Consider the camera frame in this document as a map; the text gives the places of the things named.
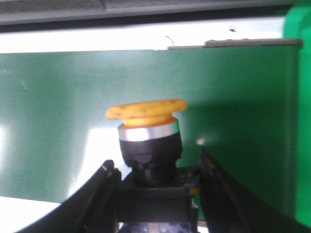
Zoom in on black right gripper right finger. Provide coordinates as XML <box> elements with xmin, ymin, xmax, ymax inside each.
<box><xmin>199</xmin><ymin>148</ymin><xmax>311</xmax><ymax>233</ymax></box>

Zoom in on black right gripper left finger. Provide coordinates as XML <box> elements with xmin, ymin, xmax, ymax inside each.
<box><xmin>18</xmin><ymin>160</ymin><xmax>121</xmax><ymax>233</ymax></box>

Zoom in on yellow mushroom push button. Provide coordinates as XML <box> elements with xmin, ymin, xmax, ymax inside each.
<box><xmin>106</xmin><ymin>99</ymin><xmax>199</xmax><ymax>233</ymax></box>

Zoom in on green conveyor belt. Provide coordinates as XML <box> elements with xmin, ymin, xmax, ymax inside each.
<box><xmin>0</xmin><ymin>45</ymin><xmax>298</xmax><ymax>216</ymax></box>

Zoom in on dark raised platform slab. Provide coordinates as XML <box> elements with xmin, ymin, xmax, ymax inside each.
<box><xmin>0</xmin><ymin>0</ymin><xmax>294</xmax><ymax>25</ymax></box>

